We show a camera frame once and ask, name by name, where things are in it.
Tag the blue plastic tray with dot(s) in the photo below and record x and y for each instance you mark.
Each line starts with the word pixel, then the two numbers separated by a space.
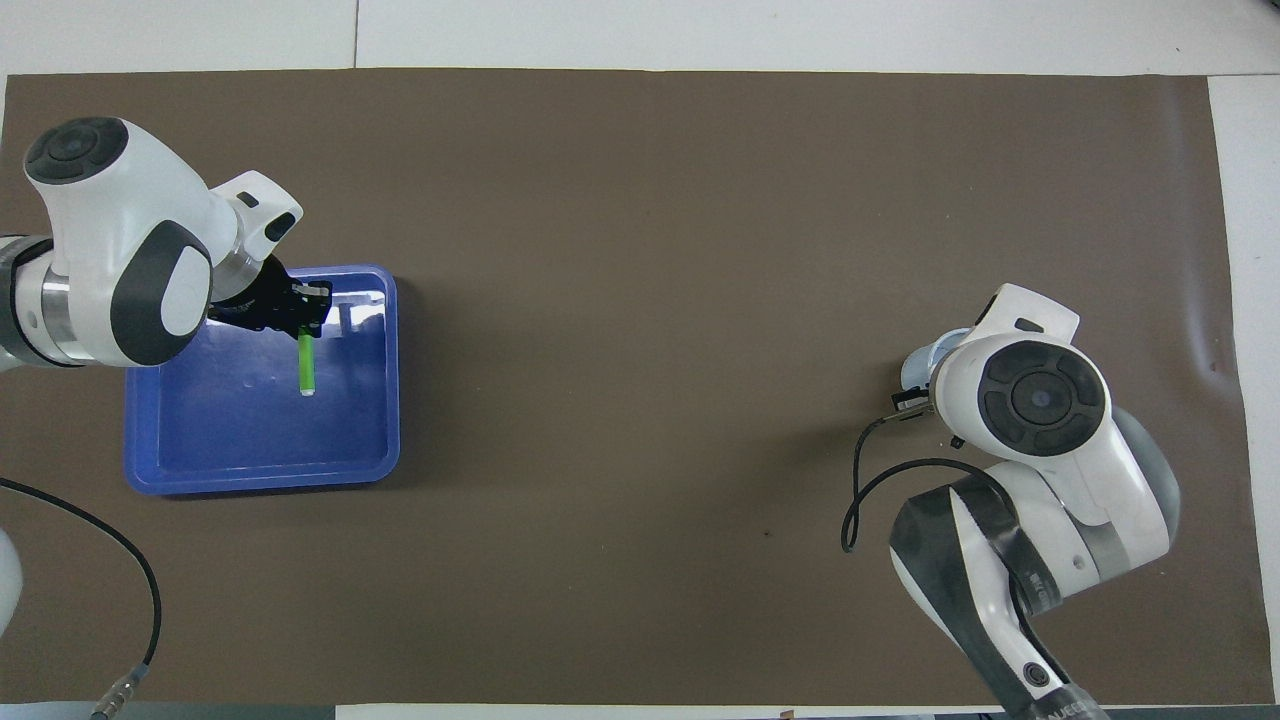
pixel 230 430

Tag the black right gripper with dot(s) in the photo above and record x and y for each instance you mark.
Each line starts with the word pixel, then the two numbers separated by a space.
pixel 910 400

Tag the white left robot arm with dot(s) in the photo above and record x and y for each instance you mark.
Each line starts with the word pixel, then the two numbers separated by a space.
pixel 120 240

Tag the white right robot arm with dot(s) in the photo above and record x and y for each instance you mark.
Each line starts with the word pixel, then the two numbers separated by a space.
pixel 1040 450

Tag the brown table mat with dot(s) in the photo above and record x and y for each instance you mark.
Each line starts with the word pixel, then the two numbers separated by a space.
pixel 600 400

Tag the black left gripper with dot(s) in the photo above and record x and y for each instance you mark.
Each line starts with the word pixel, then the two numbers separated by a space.
pixel 260 300

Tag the green pen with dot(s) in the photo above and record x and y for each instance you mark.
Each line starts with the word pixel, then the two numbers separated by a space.
pixel 306 365

